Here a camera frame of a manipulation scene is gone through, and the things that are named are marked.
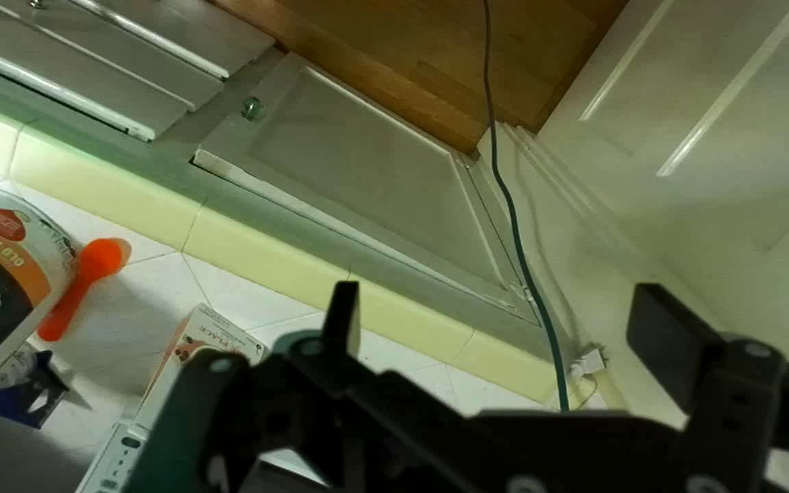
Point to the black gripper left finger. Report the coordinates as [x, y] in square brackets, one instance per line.
[342, 316]

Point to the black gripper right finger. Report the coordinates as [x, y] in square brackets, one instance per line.
[733, 391]

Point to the grey lower cabinet door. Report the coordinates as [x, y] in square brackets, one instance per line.
[367, 174]

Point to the white printed cardboard box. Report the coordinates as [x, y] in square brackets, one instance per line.
[199, 330]

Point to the round metal cabinet knob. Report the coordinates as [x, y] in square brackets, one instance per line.
[251, 107]

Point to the Quaker oats canister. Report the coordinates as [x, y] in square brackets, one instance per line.
[1, 283]

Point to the grey lower drawer unit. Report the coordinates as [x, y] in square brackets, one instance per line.
[95, 63]

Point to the white wall plug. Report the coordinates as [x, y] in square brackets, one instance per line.
[586, 363]

